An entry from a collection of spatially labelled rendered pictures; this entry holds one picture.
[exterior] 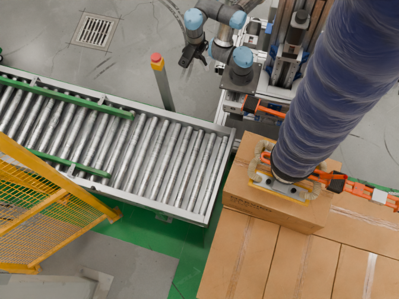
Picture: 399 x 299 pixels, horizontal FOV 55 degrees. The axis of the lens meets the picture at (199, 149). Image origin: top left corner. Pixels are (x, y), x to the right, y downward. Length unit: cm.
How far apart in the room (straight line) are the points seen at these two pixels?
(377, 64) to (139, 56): 301
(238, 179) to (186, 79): 157
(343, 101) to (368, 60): 21
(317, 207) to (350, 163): 122
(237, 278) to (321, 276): 53
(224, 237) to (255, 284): 35
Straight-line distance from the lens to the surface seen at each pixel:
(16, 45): 425
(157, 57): 249
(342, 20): 94
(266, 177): 213
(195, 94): 351
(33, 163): 187
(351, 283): 271
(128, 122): 286
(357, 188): 210
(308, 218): 226
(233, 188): 223
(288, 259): 262
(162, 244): 316
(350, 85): 105
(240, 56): 220
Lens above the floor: 312
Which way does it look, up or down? 71 degrees down
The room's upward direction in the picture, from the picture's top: 7 degrees counter-clockwise
